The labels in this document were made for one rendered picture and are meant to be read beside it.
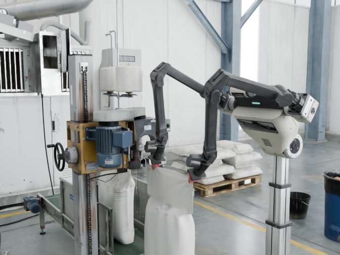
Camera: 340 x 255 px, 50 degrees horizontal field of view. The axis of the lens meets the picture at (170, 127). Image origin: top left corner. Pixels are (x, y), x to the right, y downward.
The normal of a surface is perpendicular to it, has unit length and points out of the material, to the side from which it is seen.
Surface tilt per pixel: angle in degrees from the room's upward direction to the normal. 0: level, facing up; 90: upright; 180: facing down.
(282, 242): 90
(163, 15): 90
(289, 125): 90
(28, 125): 90
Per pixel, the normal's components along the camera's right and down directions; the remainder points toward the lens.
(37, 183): 0.55, 0.10
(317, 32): -0.82, 0.07
